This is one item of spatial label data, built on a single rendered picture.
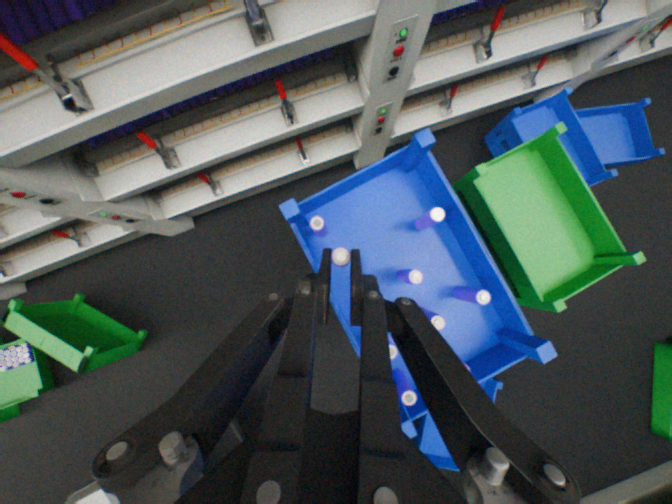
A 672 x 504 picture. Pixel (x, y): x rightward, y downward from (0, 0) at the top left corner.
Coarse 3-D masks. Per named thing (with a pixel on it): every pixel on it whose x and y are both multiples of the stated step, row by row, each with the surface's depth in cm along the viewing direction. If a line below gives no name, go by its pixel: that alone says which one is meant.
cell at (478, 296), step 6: (456, 288) 34; (462, 288) 32; (468, 288) 31; (474, 288) 30; (456, 294) 33; (462, 294) 32; (468, 294) 30; (474, 294) 29; (480, 294) 28; (486, 294) 28; (468, 300) 30; (474, 300) 29; (480, 300) 28; (486, 300) 28
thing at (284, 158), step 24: (288, 144) 68; (312, 144) 69; (336, 144) 70; (360, 144) 67; (216, 168) 67; (240, 168) 70; (264, 168) 70; (288, 168) 71; (144, 192) 65; (168, 192) 70; (192, 192) 70; (216, 192) 70; (240, 192) 73; (168, 216) 71
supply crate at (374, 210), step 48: (432, 144) 29; (336, 192) 33; (384, 192) 36; (432, 192) 35; (336, 240) 36; (384, 240) 35; (432, 240) 35; (480, 240) 30; (336, 288) 35; (384, 288) 35; (432, 288) 35; (480, 288) 35; (480, 336) 34; (528, 336) 29
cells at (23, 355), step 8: (24, 344) 78; (0, 352) 75; (8, 352) 76; (16, 352) 77; (24, 352) 78; (32, 352) 79; (0, 360) 76; (8, 360) 76; (16, 360) 77; (24, 360) 77; (32, 360) 78; (0, 368) 75; (8, 368) 76
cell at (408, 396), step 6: (396, 372) 33; (402, 372) 33; (396, 378) 31; (402, 378) 31; (396, 384) 31; (402, 384) 29; (408, 384) 29; (402, 390) 28; (408, 390) 28; (402, 396) 28; (408, 396) 28; (414, 396) 28; (408, 402) 28; (414, 402) 28
